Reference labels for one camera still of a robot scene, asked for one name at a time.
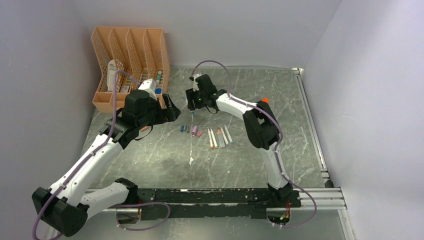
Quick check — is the white marker orange end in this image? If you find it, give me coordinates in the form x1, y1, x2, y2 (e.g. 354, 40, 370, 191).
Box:
207, 128, 215, 150

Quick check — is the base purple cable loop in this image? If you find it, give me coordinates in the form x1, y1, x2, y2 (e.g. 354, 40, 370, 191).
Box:
115, 202, 171, 232

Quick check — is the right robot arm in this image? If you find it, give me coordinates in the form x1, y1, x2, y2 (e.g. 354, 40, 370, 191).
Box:
185, 74, 293, 207

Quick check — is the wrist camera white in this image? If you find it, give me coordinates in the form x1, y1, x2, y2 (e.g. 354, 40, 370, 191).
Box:
138, 78, 157, 101
189, 73, 201, 92

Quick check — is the purple highlighter cap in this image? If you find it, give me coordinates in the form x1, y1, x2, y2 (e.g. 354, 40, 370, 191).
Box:
191, 125, 198, 135

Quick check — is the black base frame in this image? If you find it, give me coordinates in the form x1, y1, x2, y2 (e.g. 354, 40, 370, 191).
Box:
137, 188, 302, 221

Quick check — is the white pen teal cap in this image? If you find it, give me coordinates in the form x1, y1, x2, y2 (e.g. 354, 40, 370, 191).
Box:
224, 125, 234, 145

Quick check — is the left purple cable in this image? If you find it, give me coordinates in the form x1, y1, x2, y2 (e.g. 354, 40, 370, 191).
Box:
32, 70, 142, 240

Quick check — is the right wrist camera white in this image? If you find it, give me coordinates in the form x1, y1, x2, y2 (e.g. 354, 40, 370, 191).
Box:
189, 73, 201, 92

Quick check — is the white packet in organizer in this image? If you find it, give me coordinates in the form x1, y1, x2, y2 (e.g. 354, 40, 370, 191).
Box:
106, 59, 119, 92

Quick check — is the orange file organizer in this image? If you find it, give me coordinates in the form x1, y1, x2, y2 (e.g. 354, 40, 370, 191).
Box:
91, 26, 171, 113

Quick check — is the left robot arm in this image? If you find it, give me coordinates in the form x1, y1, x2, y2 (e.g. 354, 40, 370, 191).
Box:
31, 89, 181, 239

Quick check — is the green white tube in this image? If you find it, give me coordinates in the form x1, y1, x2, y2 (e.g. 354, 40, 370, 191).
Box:
155, 70, 163, 85

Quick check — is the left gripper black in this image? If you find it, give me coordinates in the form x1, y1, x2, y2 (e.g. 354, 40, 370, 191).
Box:
137, 92, 181, 129

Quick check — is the small box in tray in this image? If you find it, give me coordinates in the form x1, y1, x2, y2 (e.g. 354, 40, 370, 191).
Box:
120, 85, 130, 94

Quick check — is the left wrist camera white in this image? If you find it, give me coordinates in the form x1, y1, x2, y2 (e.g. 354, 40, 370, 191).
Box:
138, 78, 157, 101

